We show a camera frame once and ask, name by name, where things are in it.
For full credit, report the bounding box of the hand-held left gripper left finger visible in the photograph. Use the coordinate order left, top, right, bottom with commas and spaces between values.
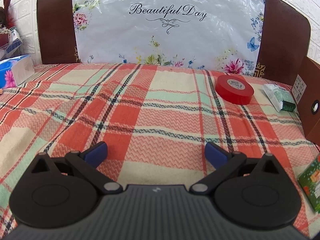
25, 141, 120, 194

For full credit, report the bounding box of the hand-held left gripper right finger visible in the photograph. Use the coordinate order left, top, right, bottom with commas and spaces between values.
190, 142, 288, 193

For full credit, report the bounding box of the brown cardboard box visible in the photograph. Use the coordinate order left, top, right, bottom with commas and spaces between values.
291, 56, 320, 153

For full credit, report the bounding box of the green printed box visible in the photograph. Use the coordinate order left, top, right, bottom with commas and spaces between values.
297, 154, 320, 214

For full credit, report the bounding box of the red tape roll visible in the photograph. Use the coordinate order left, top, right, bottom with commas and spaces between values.
215, 74, 255, 105

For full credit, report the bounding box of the red plaid blanket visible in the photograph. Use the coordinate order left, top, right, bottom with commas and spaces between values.
0, 63, 320, 240

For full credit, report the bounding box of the white green sachet packet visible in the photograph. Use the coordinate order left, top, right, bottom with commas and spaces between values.
262, 84, 297, 113

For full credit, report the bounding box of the blue floral tissue box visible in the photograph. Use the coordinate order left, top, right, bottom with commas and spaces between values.
0, 54, 35, 89

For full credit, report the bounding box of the floral plastic sheet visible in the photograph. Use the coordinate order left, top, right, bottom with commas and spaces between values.
72, 0, 266, 75

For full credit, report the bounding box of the brown wooden headboard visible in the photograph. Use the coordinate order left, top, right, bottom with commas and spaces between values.
36, 0, 312, 80

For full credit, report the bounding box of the blue white packet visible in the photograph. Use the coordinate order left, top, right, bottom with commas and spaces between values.
0, 27, 23, 59

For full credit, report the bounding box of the dark feather decoration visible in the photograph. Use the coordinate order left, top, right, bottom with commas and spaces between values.
0, 0, 17, 34

